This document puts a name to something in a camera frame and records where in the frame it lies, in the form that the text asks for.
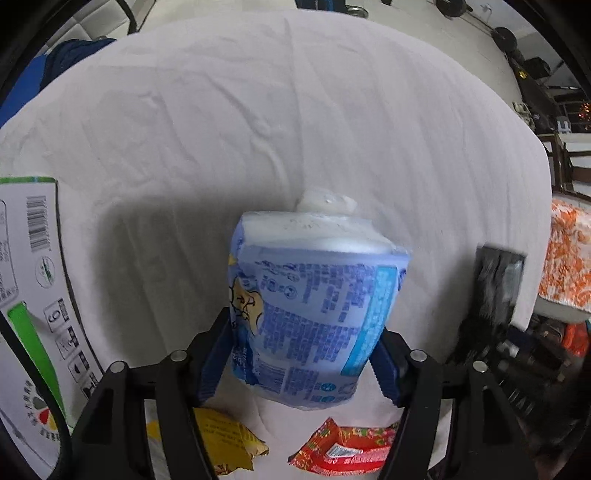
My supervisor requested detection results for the red snack packet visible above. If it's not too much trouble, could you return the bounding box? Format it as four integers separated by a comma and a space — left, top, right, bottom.
289, 417, 400, 476

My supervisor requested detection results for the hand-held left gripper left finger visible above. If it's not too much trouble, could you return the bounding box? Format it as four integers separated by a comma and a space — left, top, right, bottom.
69, 308, 237, 480

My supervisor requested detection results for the white cardboard box green print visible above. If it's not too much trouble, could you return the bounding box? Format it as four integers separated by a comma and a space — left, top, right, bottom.
0, 176, 105, 480

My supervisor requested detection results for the black equipment stand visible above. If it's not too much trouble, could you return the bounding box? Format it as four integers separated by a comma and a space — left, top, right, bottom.
492, 26, 583, 134

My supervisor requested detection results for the blue cloth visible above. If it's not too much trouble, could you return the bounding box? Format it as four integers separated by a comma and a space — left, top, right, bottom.
0, 39, 117, 126

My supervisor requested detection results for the light blue snack bag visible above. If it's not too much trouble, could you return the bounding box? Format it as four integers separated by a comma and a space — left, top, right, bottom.
228, 187, 413, 412

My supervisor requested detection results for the orange white patterned cloth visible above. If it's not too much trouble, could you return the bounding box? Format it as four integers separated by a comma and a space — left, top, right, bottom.
537, 196, 591, 309

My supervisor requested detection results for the white table cloth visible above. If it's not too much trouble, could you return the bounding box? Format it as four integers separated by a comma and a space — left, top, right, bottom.
0, 9, 555, 480

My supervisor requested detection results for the dark wooden chair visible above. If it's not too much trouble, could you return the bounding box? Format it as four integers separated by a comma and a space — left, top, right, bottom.
534, 131, 591, 200

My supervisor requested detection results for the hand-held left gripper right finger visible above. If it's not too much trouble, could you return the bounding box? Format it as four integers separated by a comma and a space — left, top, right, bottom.
368, 329, 527, 480

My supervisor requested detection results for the yellow snack packet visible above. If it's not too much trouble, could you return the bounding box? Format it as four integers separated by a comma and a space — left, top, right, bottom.
147, 408, 270, 479

